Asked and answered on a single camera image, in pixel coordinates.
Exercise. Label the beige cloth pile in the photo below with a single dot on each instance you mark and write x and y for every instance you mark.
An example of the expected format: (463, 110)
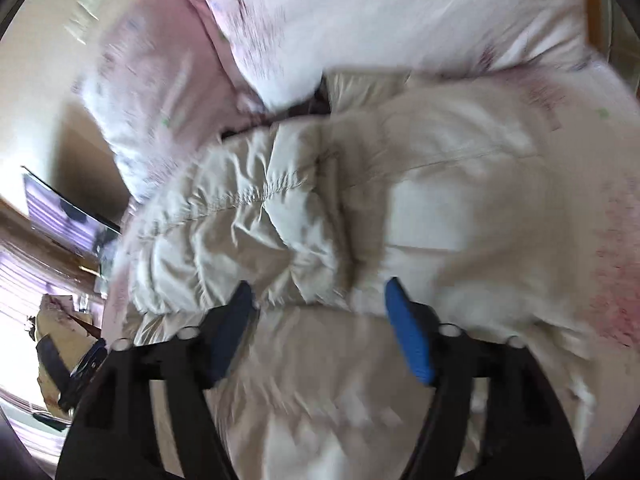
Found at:
(60, 345)

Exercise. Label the small pink floral pillow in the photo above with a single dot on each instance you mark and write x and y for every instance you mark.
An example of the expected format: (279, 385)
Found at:
(160, 90)

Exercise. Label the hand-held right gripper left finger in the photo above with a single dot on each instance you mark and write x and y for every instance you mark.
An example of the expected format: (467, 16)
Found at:
(231, 332)

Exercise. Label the large pink floral pillow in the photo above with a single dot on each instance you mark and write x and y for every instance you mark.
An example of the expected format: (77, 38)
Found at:
(380, 15)

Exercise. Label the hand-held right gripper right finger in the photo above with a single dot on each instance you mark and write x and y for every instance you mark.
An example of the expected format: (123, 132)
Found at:
(411, 332)

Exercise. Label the flat screen television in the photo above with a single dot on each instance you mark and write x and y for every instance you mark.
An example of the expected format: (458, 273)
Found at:
(60, 210)

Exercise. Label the cream puffer jacket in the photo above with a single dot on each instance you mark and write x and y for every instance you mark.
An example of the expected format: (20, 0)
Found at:
(425, 210)

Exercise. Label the pink printed bed sheet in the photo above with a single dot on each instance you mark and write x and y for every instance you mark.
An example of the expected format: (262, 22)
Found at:
(605, 220)

